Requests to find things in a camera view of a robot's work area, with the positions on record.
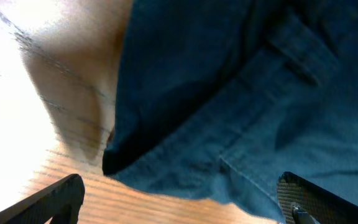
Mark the navy shorts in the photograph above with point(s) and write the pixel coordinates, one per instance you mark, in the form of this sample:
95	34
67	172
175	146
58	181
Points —
218	98

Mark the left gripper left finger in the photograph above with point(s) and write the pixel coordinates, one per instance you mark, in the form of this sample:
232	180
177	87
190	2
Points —
58	203

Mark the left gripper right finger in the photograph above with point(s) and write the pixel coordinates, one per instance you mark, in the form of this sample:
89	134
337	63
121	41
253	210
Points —
303	202

